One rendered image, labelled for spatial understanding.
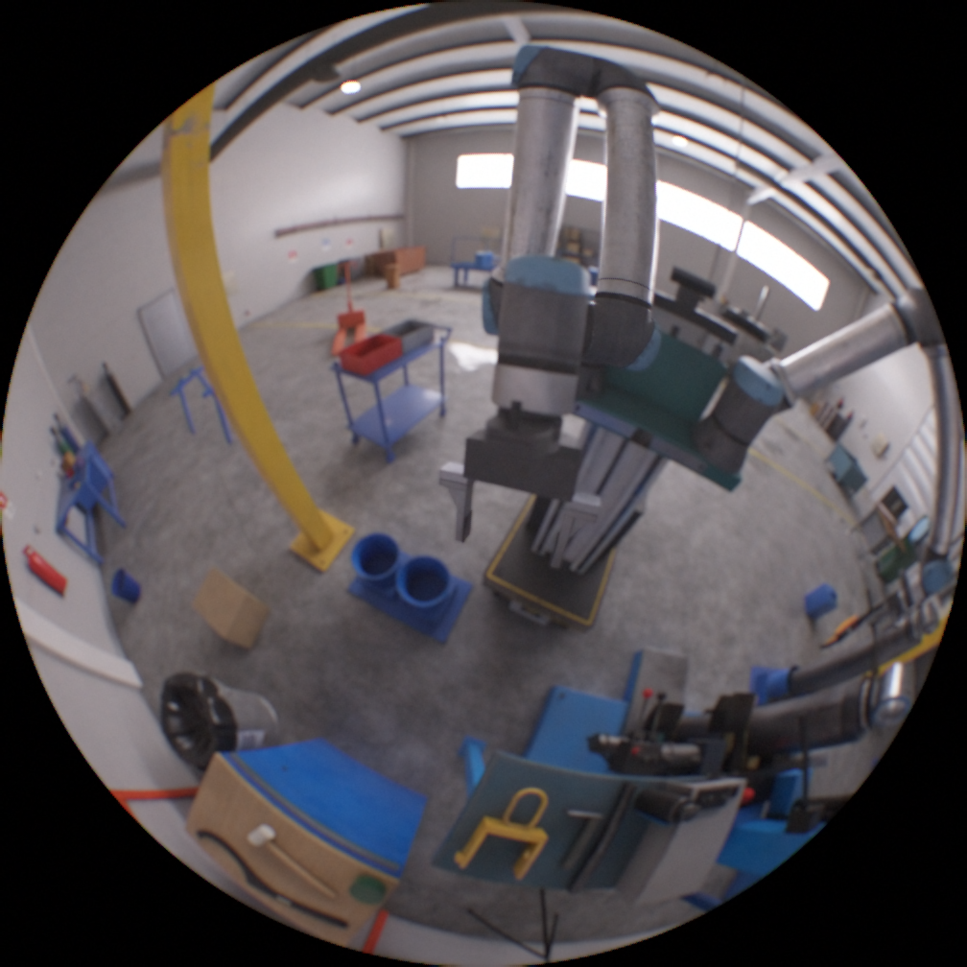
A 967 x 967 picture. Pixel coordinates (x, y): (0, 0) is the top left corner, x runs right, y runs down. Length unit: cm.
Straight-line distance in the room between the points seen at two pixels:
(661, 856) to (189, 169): 243
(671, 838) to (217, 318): 217
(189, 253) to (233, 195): 944
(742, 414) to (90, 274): 1018
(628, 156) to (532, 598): 172
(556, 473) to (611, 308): 25
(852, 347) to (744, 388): 38
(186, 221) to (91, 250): 852
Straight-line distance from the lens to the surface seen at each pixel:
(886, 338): 99
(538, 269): 29
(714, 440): 83
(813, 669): 276
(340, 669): 200
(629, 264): 46
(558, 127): 66
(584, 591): 176
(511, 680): 188
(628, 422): 79
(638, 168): 54
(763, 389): 79
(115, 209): 1012
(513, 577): 167
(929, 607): 252
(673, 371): 89
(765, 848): 131
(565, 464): 31
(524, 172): 64
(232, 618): 213
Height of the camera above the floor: 185
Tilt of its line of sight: 50 degrees down
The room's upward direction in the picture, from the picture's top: 6 degrees clockwise
